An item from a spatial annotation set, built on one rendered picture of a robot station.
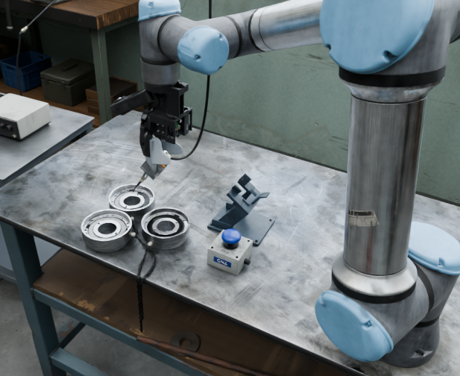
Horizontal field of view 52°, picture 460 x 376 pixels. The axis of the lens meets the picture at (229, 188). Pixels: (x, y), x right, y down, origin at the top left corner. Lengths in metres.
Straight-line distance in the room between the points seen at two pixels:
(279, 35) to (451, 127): 1.75
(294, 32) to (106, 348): 1.40
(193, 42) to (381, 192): 0.39
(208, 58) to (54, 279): 0.79
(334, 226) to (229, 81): 1.71
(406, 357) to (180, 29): 0.67
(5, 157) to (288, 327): 1.09
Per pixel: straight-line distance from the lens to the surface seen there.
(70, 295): 1.32
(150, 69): 0.92
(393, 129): 0.57
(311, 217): 1.16
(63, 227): 1.13
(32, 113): 1.73
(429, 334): 0.90
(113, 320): 1.24
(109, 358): 1.86
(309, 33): 0.79
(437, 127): 2.50
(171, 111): 0.96
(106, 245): 1.02
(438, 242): 0.81
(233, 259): 0.96
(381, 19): 0.51
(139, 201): 1.14
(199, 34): 0.81
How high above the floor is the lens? 1.51
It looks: 35 degrees down
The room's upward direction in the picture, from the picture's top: 4 degrees clockwise
